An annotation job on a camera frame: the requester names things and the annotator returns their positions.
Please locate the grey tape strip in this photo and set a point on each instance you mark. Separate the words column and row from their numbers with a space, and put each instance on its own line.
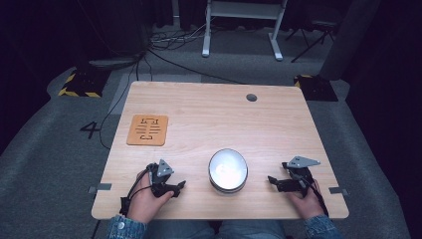
column 100, row 188
column 338, row 191

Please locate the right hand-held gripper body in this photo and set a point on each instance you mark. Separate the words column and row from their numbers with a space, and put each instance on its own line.
column 297, row 176

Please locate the grey table grommet hole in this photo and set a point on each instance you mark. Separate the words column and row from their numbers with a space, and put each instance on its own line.
column 251, row 97

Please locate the black yellow striped base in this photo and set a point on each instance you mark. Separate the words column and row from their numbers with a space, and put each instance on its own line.
column 83, row 84
column 315, row 87

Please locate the person's left hand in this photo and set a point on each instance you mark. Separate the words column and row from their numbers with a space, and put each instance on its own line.
column 146, row 202

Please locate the orange wooden coaster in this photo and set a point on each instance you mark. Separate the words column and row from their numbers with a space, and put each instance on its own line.
column 147, row 129

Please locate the person's right hand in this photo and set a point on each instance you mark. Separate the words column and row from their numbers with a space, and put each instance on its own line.
column 307, row 202

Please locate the white desk frame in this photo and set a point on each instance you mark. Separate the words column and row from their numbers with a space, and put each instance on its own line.
column 244, row 20

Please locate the grey curtain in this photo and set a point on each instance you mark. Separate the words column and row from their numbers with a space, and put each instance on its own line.
column 348, row 36

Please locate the person's right denim sleeve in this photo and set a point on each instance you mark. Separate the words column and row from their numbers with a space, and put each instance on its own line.
column 321, row 227

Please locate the person's jeans legs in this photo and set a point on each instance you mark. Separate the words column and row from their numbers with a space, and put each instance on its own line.
column 215, row 229

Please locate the person's left denim sleeve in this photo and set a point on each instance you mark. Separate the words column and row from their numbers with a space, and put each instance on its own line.
column 125, row 227

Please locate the black tripod stand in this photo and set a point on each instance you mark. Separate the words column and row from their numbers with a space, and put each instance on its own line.
column 313, row 33

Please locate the person's denim sleeve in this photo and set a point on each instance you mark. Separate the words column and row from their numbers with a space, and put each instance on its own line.
column 321, row 227
column 125, row 227

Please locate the white metal bowl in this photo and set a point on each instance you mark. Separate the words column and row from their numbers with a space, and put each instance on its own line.
column 228, row 170

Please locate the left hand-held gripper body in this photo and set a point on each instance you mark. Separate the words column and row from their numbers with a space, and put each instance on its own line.
column 160, row 176

